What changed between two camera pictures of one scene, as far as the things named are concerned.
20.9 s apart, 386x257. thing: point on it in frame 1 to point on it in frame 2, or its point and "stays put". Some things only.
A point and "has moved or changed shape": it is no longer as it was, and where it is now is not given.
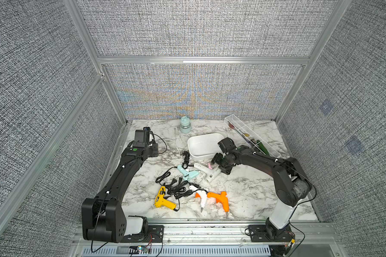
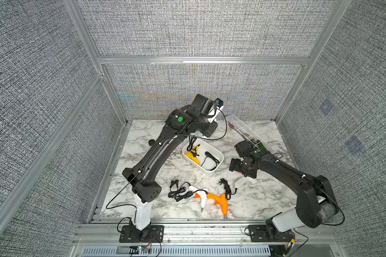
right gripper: x=215 y=159 to x=235 y=161
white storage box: x=203 y=147 has moved or changed shape
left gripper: x=155 y=152 to x=209 y=132
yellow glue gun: x=160 y=200 to x=192 y=155
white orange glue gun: x=201 y=194 stays put
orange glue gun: x=222 y=197 stays put
